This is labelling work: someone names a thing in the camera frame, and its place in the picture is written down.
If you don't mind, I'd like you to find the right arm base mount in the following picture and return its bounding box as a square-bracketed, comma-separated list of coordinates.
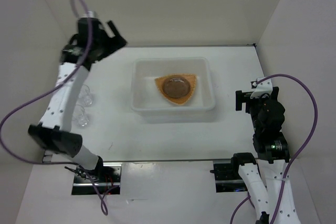
[209, 159, 247, 193]

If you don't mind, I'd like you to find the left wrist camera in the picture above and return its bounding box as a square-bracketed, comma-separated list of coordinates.
[82, 10, 98, 19]

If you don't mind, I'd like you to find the translucent plastic bin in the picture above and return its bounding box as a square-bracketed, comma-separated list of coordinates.
[131, 57, 216, 122]

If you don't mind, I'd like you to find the smoky glass plate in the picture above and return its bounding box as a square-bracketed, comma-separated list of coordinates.
[162, 75, 191, 99]

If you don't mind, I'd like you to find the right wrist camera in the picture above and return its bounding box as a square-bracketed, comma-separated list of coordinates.
[250, 77, 273, 99]

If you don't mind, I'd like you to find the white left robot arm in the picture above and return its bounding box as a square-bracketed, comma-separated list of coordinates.
[28, 17, 127, 182]

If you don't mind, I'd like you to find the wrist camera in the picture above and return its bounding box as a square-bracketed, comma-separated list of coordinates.
[82, 10, 98, 19]
[250, 77, 273, 99]

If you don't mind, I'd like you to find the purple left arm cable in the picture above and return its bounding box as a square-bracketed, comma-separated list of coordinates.
[0, 0, 110, 216]

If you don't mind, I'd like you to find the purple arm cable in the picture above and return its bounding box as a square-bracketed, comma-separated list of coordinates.
[229, 73, 319, 224]
[0, 0, 110, 216]

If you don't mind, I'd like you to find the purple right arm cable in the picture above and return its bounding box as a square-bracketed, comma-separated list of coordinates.
[229, 73, 319, 224]

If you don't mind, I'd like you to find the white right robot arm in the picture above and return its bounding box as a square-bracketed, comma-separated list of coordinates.
[102, 47, 299, 223]

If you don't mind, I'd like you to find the clear plastic cup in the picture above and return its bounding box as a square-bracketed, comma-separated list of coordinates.
[78, 84, 93, 107]
[72, 104, 89, 127]

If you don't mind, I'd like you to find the aluminium table edge rail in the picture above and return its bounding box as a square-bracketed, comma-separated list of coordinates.
[41, 47, 82, 162]

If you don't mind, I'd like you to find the woven bamboo fan tray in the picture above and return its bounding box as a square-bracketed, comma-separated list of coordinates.
[154, 73, 197, 106]

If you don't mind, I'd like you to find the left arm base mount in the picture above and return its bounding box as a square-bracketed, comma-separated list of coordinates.
[65, 162, 122, 196]

